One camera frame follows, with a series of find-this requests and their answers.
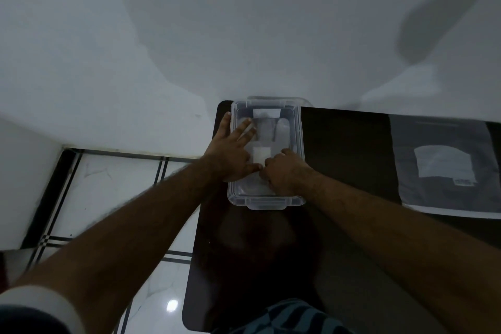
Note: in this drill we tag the blue patterned shirt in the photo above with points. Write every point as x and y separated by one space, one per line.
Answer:
289 318

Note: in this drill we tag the clear plastic storage box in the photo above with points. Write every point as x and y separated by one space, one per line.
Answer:
299 138

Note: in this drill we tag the dark sleeve with white cuff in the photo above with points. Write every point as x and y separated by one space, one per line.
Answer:
39 306

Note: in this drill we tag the person's right forearm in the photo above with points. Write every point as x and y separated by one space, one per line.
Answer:
399 243

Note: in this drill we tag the person's right hand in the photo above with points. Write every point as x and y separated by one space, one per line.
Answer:
289 177

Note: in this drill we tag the person's left thumb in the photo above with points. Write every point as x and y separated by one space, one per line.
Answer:
252 168

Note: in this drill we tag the person's left little finger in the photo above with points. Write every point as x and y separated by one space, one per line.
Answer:
226 124

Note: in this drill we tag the person's right fingers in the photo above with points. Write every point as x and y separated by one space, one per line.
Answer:
283 157

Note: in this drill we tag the person's left hand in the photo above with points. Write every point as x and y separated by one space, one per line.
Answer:
229 155

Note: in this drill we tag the grey garment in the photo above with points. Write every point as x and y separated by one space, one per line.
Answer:
434 196
282 130

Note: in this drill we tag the person's left forearm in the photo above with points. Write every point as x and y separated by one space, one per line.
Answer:
129 236

